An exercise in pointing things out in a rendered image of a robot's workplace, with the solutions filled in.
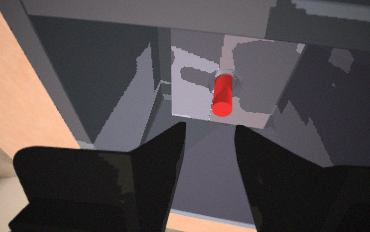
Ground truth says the white flat plate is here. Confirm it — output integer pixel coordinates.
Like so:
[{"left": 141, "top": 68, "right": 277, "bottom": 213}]
[{"left": 171, "top": 29, "right": 305, "bottom": 129}]

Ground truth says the red peg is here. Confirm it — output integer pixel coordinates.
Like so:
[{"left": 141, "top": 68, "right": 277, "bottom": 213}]
[{"left": 212, "top": 75, "right": 232, "bottom": 117}]

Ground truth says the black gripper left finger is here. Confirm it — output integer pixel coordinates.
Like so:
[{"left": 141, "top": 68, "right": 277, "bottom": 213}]
[{"left": 13, "top": 122, "right": 186, "bottom": 232}]

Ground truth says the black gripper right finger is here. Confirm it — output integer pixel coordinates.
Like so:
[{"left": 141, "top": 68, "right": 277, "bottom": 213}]
[{"left": 234, "top": 125, "right": 370, "bottom": 232}]

